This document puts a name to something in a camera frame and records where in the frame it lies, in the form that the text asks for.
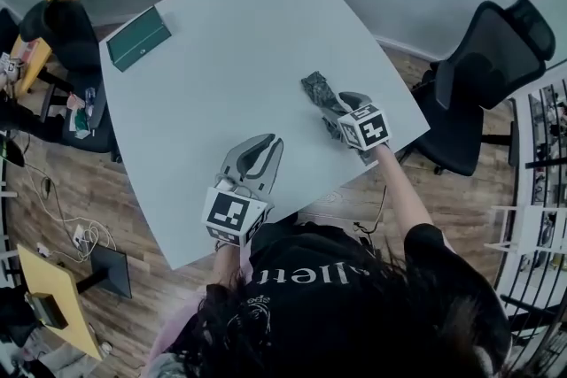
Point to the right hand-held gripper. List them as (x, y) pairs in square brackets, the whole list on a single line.
[(365, 128)]

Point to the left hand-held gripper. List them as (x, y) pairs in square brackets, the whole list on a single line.
[(230, 212)]

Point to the person's right forearm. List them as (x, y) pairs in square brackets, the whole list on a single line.
[(401, 190)]

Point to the person's left forearm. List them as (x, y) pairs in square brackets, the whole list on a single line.
[(228, 263)]

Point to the white table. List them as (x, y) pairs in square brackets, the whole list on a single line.
[(230, 57)]

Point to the black mesh office chair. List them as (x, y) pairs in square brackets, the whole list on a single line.
[(483, 71)]

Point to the person's black shirt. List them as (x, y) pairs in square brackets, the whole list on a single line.
[(336, 292)]

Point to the green rectangular box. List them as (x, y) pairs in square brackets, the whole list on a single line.
[(137, 37)]

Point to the pink garment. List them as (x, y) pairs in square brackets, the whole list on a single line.
[(175, 323)]

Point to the snack bags on chair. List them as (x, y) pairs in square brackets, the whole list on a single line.
[(82, 115)]

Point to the white power strip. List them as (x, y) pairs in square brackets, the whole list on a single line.
[(81, 236)]

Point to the black metal railing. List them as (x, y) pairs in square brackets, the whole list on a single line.
[(540, 190)]

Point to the white shelf stand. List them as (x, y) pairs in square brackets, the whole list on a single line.
[(527, 230)]

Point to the black chair with clutter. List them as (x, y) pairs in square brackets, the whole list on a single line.
[(66, 40)]

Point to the yellow table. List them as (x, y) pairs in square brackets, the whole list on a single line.
[(57, 296), (35, 53)]

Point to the black device on table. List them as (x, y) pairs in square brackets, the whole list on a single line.
[(46, 310)]

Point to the black table base plate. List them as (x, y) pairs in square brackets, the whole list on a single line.
[(113, 272)]

